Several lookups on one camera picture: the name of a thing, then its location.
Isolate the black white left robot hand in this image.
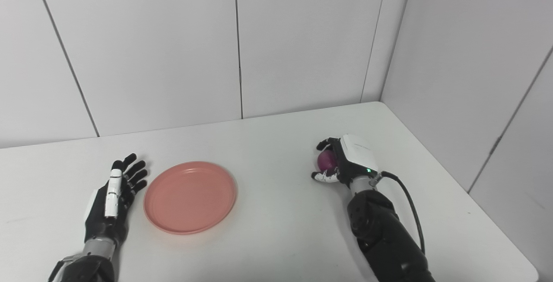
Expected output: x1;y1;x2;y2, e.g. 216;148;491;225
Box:
84;153;148;246

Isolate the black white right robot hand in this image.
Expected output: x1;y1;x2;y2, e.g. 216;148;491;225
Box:
311;134;380;186

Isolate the purple red onion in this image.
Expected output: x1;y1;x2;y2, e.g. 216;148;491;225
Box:
317;150;338;172

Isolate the pink round plate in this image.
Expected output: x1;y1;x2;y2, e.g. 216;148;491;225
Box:
143;161;238;235

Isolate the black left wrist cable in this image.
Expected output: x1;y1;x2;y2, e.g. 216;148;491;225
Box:
48;256;81;282

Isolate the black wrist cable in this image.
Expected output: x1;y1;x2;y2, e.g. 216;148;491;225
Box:
372;171;426;255
48;256;81;282

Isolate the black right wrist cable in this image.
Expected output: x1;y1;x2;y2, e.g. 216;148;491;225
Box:
372;171;426;255

